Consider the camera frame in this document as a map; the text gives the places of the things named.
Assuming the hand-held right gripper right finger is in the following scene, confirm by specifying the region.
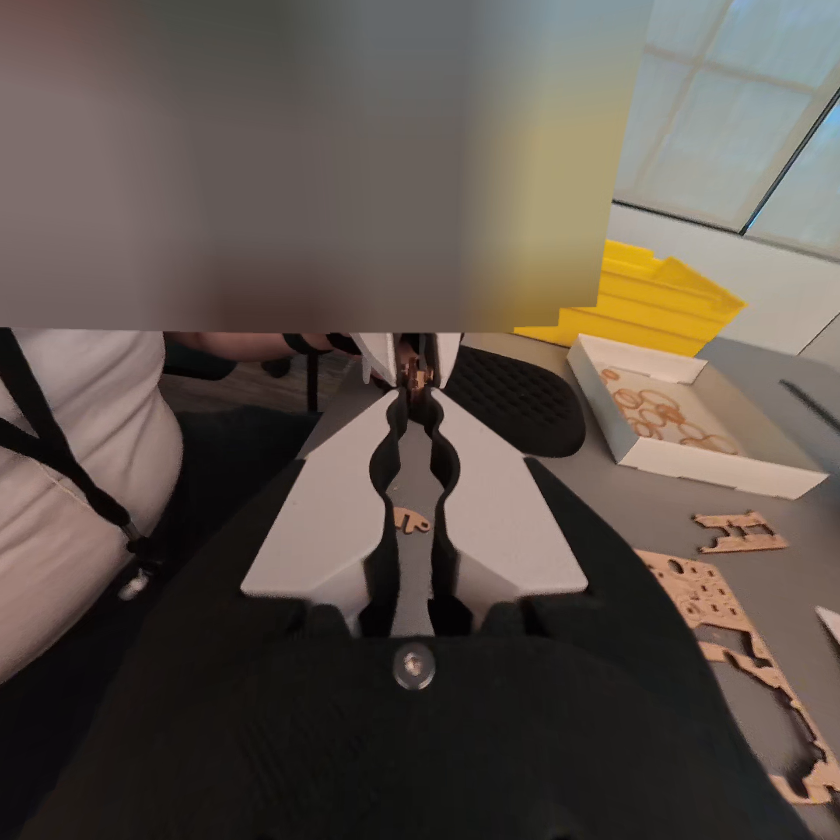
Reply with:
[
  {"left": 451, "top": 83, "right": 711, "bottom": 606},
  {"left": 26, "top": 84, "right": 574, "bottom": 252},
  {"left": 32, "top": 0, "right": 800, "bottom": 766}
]
[{"left": 420, "top": 386, "right": 588, "bottom": 636}]

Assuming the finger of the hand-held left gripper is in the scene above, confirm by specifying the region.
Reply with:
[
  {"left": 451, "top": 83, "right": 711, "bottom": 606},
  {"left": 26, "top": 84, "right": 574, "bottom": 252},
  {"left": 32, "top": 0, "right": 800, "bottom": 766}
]
[
  {"left": 428, "top": 333, "right": 461, "bottom": 389},
  {"left": 351, "top": 333, "right": 400, "bottom": 388}
]

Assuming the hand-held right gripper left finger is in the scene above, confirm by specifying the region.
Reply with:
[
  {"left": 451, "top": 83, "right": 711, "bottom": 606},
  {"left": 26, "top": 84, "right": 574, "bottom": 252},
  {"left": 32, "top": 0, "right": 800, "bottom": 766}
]
[{"left": 239, "top": 386, "right": 405, "bottom": 636}]

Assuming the small wooden model assembly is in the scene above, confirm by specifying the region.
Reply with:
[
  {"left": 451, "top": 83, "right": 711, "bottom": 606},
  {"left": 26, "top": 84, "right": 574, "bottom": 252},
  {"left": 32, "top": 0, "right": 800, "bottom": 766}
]
[{"left": 399, "top": 357, "right": 437, "bottom": 421}]

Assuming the wooden parts sheet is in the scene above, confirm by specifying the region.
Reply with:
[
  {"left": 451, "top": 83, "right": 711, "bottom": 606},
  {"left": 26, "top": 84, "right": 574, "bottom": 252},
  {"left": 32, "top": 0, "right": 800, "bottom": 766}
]
[{"left": 633, "top": 550, "right": 840, "bottom": 805}]

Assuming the black mesh wrist rest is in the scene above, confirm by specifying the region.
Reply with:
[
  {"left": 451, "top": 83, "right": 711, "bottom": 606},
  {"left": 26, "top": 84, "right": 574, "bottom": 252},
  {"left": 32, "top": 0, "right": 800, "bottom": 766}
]
[{"left": 446, "top": 346, "right": 587, "bottom": 459}]

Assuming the pile of tan rubber bands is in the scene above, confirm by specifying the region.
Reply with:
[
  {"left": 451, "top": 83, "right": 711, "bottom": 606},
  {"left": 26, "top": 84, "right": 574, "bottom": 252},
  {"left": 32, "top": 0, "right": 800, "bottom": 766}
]
[{"left": 600, "top": 367, "right": 739, "bottom": 455}]

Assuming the white cardboard tray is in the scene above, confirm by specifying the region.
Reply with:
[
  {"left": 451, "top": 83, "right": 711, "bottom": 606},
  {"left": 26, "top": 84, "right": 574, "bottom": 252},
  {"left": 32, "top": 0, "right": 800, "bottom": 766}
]
[{"left": 566, "top": 333, "right": 829, "bottom": 501}]

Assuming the stack of yellow plastic bins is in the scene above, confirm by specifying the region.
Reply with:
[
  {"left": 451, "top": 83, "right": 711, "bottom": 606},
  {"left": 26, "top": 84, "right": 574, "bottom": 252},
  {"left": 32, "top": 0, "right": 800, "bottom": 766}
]
[{"left": 513, "top": 239, "right": 749, "bottom": 358}]

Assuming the black flat strip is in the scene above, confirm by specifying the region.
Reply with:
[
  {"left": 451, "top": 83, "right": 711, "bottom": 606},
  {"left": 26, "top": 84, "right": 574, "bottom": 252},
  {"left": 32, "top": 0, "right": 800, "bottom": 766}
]
[{"left": 780, "top": 381, "right": 840, "bottom": 435}]

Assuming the frosted glass window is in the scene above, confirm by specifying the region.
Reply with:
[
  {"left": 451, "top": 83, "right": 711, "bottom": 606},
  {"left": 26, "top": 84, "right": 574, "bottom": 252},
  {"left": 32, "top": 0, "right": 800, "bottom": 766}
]
[{"left": 613, "top": 0, "right": 840, "bottom": 263}]

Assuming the long wooden frame scrap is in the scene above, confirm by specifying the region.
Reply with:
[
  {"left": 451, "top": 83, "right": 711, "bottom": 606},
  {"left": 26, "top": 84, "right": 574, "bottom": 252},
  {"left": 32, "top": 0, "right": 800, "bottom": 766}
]
[{"left": 692, "top": 511, "right": 788, "bottom": 555}]

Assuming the black lanyard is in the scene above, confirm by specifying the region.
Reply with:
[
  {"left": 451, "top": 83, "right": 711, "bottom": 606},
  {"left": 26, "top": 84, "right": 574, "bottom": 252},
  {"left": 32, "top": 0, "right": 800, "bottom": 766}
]
[{"left": 0, "top": 328, "right": 148, "bottom": 559}]

